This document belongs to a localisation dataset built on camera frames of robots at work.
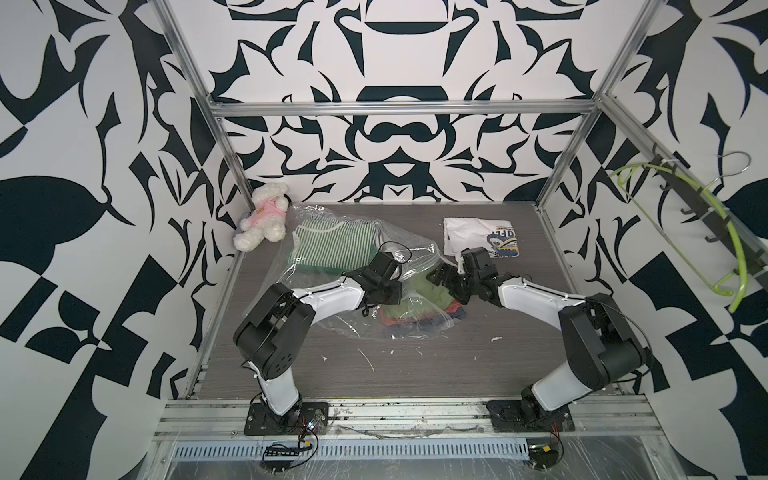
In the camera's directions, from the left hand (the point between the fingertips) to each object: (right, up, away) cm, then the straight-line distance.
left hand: (397, 289), depth 92 cm
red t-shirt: (+16, -5, -5) cm, 18 cm away
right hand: (+11, +4, 0) cm, 12 cm away
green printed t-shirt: (+7, -3, -8) cm, 11 cm away
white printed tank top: (+37, +16, +16) cm, 43 cm away
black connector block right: (+33, -35, -22) cm, 53 cm away
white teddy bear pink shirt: (-44, +21, +11) cm, 50 cm away
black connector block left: (-28, -36, -24) cm, 51 cm away
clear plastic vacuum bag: (+6, +11, -3) cm, 12 cm away
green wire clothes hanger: (+62, +33, -8) cm, 70 cm away
